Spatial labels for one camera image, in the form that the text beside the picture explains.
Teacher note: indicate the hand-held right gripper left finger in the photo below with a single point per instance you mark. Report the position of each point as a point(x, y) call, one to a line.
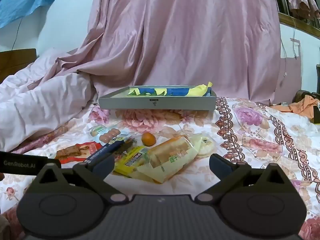
point(103, 166)

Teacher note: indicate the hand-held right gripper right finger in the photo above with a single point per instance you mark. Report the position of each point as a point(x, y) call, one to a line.
point(220, 167)

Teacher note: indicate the gold and brown snack packet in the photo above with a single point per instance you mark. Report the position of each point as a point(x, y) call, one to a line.
point(105, 151)

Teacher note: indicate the round white cake packet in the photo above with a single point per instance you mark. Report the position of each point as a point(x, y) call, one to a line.
point(206, 145)

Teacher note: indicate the yellow snack packet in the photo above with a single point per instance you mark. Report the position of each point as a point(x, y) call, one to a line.
point(130, 163)

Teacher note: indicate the gold brown wrapper packet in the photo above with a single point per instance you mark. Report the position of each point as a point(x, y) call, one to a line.
point(128, 146)

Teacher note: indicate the chocolate biscuit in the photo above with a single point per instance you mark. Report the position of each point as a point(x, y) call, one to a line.
point(110, 134)

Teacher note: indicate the red dried tofu packet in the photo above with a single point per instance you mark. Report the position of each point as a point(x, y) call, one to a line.
point(75, 151)

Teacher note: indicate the green biscuit packet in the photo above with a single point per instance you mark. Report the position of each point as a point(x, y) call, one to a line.
point(98, 130)

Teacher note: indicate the clear bread packet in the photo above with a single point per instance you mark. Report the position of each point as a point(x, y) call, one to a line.
point(170, 155)

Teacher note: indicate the orange tangerine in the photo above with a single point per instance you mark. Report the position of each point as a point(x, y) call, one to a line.
point(148, 139)

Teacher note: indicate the grey tray box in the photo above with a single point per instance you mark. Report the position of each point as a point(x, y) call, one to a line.
point(157, 103)

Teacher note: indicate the floral bedsheet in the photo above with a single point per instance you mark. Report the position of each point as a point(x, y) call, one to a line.
point(250, 130)

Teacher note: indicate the pale pink quilt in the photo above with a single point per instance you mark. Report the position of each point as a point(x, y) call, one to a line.
point(42, 105)

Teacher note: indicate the yellow blue lining paper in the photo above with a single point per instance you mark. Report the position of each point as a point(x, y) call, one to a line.
point(170, 90)

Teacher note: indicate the orange cloth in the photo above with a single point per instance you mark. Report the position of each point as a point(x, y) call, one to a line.
point(297, 106)

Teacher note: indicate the wooden headboard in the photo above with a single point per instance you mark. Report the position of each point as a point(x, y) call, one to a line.
point(15, 61)

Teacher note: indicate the blue cloth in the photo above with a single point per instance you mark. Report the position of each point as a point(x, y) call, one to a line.
point(22, 0)

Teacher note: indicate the wooden window frame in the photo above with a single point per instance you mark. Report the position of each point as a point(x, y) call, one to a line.
point(297, 22)

